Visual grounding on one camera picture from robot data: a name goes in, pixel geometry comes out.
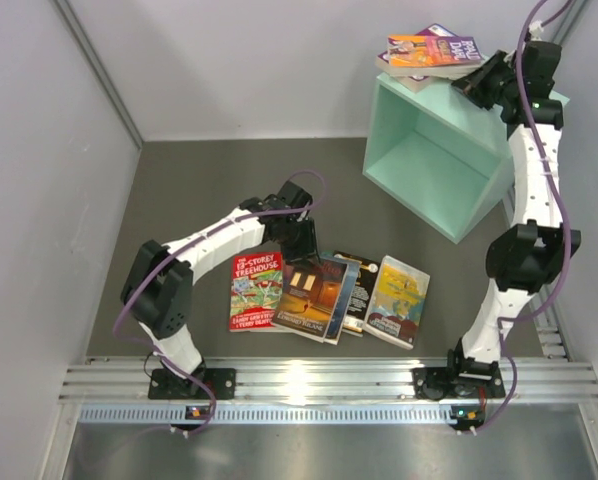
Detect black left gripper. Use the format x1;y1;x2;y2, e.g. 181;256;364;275
277;215;320;269

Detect Edward Tulane dark book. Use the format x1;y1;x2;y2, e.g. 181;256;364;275
271;259;348;343

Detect red Treehouse book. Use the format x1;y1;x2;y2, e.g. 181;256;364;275
228;252;283;333

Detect purple Roald Dahl book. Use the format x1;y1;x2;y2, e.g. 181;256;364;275
375;23;468;94

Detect orange Roald Dahl Charlie book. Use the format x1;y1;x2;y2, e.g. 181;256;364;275
376;35;484;80

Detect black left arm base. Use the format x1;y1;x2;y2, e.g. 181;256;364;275
148;368;237;400

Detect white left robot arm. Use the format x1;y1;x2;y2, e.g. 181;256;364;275
118;180;320;397

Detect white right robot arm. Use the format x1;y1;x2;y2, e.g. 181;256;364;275
445;40;581;397

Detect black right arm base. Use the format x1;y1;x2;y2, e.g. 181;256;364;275
412;367;506;401

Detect mint green cube shelf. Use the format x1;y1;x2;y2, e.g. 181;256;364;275
362;54;571;245

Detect black back cover book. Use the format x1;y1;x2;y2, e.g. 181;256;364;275
334;250;380;337

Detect blue starry night book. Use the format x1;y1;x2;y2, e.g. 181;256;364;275
324;253;360;345

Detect yellow blue cover book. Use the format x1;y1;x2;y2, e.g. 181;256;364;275
363;255;430;350

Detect right aluminium frame post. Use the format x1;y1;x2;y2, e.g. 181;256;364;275
551;0;590;45

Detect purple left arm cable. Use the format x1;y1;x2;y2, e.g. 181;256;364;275
112;170;328;436

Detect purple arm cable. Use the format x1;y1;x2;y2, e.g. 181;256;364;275
112;170;328;436
458;0;583;435

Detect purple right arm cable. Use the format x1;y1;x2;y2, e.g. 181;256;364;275
458;0;583;435

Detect aluminium corner frame post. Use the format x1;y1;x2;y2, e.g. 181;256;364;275
50;0;144;150

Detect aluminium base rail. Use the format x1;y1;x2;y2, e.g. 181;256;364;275
59;358;598;425

